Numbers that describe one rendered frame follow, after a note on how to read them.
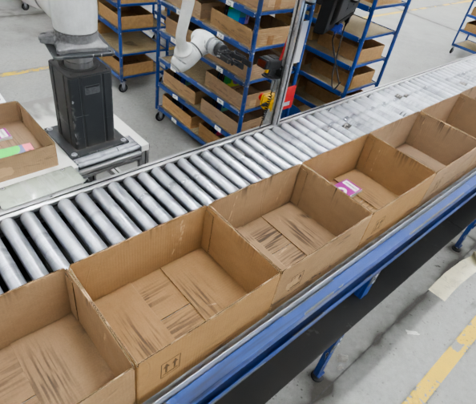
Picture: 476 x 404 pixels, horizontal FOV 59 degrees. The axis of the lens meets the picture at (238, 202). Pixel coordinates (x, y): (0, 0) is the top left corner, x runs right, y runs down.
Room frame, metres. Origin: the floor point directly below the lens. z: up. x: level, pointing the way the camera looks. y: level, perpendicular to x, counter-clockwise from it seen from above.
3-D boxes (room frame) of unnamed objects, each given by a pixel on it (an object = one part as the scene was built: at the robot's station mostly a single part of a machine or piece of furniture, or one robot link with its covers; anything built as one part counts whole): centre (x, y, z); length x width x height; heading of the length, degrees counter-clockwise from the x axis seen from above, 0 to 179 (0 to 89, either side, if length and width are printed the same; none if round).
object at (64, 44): (1.49, 0.72, 1.19); 0.22 x 0.18 x 0.06; 129
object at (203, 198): (1.27, 0.14, 0.72); 0.52 x 0.05 x 0.05; 48
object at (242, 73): (2.65, 0.13, 0.79); 0.40 x 0.30 x 0.10; 49
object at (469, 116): (1.79, -0.94, 0.96); 0.39 x 0.29 x 0.17; 138
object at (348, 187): (1.25, -0.37, 0.89); 0.16 x 0.07 x 0.02; 138
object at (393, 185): (1.21, -0.42, 0.96); 0.39 x 0.29 x 0.17; 138
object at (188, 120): (2.98, 0.50, 0.19); 0.40 x 0.30 x 0.10; 47
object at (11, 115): (1.29, 0.96, 0.80); 0.38 x 0.28 x 0.10; 49
